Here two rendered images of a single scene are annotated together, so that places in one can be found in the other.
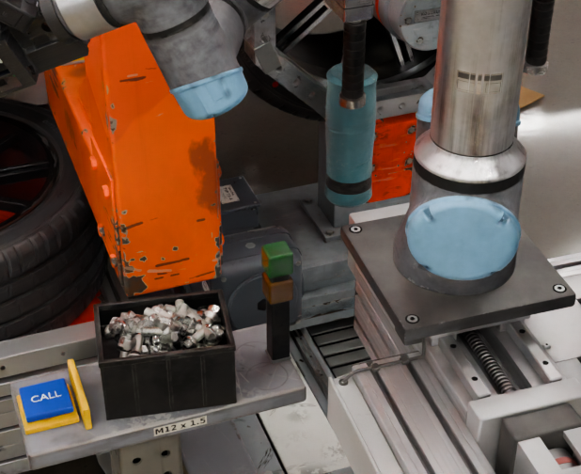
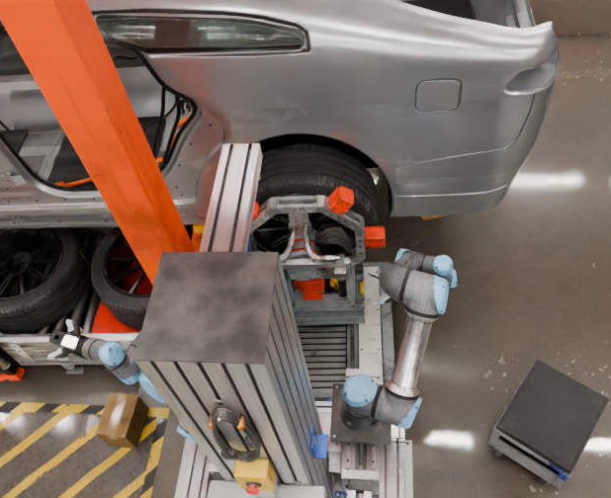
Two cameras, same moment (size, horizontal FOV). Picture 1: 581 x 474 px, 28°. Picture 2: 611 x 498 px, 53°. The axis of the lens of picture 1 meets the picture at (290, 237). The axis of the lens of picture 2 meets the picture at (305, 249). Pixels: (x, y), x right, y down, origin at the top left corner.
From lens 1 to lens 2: 1.77 m
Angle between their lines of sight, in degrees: 28
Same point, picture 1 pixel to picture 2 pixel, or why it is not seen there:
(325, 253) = (300, 301)
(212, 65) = (124, 376)
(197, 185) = not seen: hidden behind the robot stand
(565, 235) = not seen: hidden behind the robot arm
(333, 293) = (299, 317)
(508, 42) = not seen: hidden behind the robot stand
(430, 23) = (301, 274)
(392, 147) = (311, 287)
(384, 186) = (310, 296)
